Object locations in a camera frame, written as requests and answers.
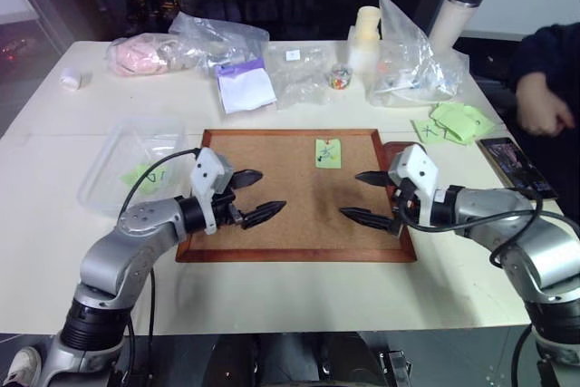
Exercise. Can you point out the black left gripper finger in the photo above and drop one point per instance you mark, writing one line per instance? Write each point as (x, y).
(265, 213)
(248, 177)

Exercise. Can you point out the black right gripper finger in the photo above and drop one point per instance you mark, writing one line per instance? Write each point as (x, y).
(374, 177)
(367, 218)

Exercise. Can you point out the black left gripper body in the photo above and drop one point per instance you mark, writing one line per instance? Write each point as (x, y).
(224, 208)

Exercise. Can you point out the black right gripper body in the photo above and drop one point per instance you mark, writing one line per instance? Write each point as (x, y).
(404, 206)

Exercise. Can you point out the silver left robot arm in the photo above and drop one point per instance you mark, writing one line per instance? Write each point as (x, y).
(136, 224)

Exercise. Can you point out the person's dark-sleeved forearm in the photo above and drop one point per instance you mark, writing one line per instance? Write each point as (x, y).
(550, 58)

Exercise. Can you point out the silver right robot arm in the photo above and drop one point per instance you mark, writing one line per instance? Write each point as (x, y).
(507, 210)

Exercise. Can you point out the wood-framed cork board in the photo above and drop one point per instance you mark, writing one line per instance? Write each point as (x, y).
(281, 206)

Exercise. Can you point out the green note with writing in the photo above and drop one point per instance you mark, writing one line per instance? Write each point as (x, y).
(133, 175)
(333, 157)
(428, 132)

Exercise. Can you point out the small jar of colourful beads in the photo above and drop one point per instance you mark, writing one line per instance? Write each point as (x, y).
(341, 76)

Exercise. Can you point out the person's bare hand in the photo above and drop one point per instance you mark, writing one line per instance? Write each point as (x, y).
(541, 108)

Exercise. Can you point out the white pad with purple strip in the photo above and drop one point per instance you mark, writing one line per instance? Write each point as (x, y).
(244, 88)

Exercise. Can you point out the pile of green notes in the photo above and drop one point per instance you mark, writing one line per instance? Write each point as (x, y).
(462, 122)

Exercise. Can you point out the flat clear bag with label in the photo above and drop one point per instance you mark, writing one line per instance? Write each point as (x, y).
(301, 83)

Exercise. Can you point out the black smartphone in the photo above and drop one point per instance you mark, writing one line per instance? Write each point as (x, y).
(514, 162)

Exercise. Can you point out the clear plastic container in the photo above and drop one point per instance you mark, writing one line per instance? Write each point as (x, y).
(118, 147)

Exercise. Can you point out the large clear plastic bag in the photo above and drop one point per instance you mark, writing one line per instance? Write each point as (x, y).
(408, 56)

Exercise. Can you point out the crumpled clear plastic bag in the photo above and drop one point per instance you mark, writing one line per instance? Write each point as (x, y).
(204, 29)

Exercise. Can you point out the cream plastic cup stack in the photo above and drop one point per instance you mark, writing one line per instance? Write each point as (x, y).
(368, 22)

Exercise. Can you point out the plastic bag with pink contents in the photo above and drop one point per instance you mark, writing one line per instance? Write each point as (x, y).
(136, 56)

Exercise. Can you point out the white tumbler with black lid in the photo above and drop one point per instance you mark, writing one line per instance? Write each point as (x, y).
(451, 15)

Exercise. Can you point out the white tape roll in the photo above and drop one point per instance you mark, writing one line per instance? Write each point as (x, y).
(72, 79)

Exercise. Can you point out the white shoe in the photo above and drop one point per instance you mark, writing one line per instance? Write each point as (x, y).
(20, 364)

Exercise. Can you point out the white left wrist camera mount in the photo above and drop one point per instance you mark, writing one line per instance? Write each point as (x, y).
(208, 169)

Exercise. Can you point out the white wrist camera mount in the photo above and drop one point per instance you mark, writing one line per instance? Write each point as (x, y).
(208, 169)
(419, 165)

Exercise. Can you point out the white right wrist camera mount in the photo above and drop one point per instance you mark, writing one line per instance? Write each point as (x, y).
(419, 165)

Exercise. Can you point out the metal bracket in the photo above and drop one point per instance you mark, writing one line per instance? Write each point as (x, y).
(394, 366)

